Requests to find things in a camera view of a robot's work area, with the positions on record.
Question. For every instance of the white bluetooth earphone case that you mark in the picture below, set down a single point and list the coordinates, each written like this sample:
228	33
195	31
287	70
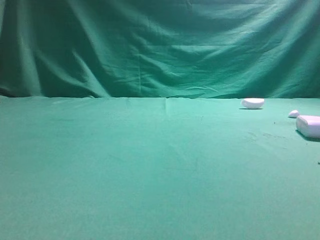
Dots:
308	126

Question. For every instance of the white oval earphone case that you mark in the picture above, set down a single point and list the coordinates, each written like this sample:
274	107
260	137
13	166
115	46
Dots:
253	103

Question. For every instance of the green table cloth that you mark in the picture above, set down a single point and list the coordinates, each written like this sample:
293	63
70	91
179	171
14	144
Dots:
157	169

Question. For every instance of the green backdrop cloth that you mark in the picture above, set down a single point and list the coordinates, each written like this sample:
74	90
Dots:
224	49

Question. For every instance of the small white earbud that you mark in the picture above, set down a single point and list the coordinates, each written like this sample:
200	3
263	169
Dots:
294	114

